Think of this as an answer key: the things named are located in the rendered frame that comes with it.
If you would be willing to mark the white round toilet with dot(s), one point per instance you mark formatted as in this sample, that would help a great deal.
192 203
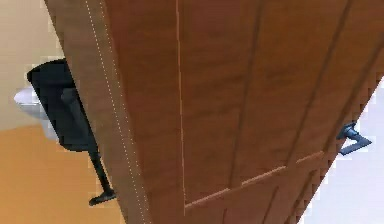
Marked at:
28 101

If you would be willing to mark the brown wooden room door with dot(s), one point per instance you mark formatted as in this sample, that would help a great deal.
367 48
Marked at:
213 100

